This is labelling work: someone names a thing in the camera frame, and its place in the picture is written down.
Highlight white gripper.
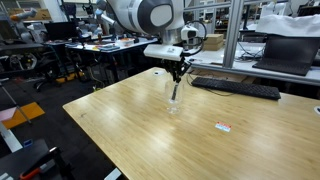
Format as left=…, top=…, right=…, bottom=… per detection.
left=143, top=43, right=193, bottom=84

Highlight black whiteboard marker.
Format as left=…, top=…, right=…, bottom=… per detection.
left=170, top=81, right=180, bottom=102

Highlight grey robot arm orange joint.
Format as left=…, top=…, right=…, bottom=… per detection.
left=9, top=7, right=39, bottom=43

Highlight clear stemmed glass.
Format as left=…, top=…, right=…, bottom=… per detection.
left=163, top=79, right=185, bottom=115

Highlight white workbench shelf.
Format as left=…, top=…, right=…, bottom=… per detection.
left=168, top=41, right=320, bottom=87

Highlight black computer keyboard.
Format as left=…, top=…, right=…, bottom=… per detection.
left=190, top=76, right=282, bottom=101

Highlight white and orange bowl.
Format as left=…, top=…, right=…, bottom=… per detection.
left=118, top=37, right=136, bottom=47

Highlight cluttered background work table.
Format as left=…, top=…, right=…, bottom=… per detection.
left=64, top=34, right=159, bottom=55

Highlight blue flat book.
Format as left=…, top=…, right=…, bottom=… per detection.
left=98, top=44, right=121, bottom=52

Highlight red and white sticker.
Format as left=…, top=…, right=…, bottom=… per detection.
left=214, top=121, right=232, bottom=133

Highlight black laptop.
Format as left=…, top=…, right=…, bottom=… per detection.
left=252, top=34, right=320, bottom=77

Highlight white crumpled cloth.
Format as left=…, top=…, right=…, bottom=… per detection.
left=254, top=13, right=320, bottom=38

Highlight black computer monitor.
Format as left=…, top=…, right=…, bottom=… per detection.
left=44, top=21, right=79, bottom=42

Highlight orange floor mat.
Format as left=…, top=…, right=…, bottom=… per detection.
left=2, top=101, right=46, bottom=130

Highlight black tripod leg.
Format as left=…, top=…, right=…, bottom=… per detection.
left=0, top=81, right=33, bottom=125

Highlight black cart with clamps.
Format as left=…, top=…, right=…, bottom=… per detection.
left=0, top=138, right=73, bottom=180

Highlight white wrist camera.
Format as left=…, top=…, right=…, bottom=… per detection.
left=180, top=25, right=200, bottom=42

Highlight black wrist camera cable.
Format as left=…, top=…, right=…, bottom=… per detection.
left=183, top=19, right=209, bottom=58

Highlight thick aluminium frame post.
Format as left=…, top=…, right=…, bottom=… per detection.
left=222, top=0, right=245, bottom=69

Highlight tangled black cables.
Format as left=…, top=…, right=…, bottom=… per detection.
left=234, top=41, right=267, bottom=63

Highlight orange clamp handle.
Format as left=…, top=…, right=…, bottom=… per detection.
left=19, top=167, right=43, bottom=180

